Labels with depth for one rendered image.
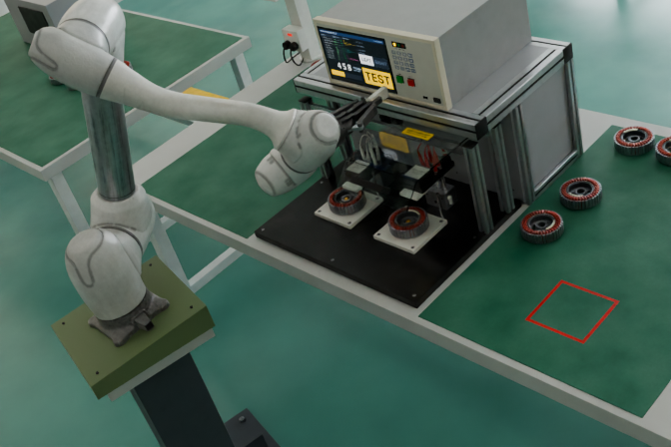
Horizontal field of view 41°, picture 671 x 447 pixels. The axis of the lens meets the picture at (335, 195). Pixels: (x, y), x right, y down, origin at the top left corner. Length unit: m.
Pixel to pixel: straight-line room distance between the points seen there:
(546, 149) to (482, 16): 0.44
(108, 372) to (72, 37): 0.86
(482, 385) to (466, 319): 0.88
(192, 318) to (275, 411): 0.90
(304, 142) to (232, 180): 1.09
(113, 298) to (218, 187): 0.75
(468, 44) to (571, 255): 0.60
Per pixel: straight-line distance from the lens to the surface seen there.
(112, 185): 2.47
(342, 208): 2.61
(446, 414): 3.06
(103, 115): 2.35
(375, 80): 2.48
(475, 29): 2.38
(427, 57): 2.29
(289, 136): 1.99
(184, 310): 2.46
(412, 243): 2.47
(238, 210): 2.88
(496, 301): 2.29
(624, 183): 2.62
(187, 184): 3.11
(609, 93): 4.48
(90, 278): 2.40
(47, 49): 2.11
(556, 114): 2.60
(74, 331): 2.63
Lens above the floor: 2.31
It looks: 34 degrees down
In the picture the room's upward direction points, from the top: 17 degrees counter-clockwise
